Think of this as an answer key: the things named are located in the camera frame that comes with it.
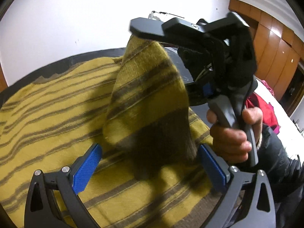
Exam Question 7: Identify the yellow striped knit sweater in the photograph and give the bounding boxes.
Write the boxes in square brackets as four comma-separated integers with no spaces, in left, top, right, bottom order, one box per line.
[0,35,228,228]

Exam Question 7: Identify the white bed sheet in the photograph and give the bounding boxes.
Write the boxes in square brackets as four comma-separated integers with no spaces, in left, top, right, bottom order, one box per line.
[258,77,304,157]

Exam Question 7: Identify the wooden wardrobe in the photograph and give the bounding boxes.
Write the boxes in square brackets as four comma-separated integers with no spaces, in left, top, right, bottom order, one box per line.
[228,0,304,118]

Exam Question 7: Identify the red garment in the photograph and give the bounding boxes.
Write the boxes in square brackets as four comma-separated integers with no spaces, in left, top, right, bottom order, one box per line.
[246,91,279,131]

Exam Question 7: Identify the person's right forearm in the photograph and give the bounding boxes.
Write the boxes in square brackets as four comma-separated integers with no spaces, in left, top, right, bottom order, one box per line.
[228,123,304,228]

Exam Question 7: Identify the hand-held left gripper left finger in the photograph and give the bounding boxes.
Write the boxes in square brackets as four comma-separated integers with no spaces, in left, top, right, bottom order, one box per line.
[24,143,103,228]

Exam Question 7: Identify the person's right hand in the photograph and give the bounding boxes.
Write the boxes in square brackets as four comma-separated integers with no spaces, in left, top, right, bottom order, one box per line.
[206,106,264,164]

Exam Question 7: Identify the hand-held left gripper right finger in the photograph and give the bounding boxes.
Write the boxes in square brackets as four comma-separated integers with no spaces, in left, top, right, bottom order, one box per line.
[198,144,277,228]

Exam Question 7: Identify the pink garment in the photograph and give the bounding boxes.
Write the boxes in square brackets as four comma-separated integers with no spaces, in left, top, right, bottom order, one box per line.
[261,79,275,97]

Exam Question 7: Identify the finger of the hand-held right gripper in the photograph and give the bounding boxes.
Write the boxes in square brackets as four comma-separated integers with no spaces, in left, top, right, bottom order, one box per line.
[178,47,214,106]
[130,17,215,53]

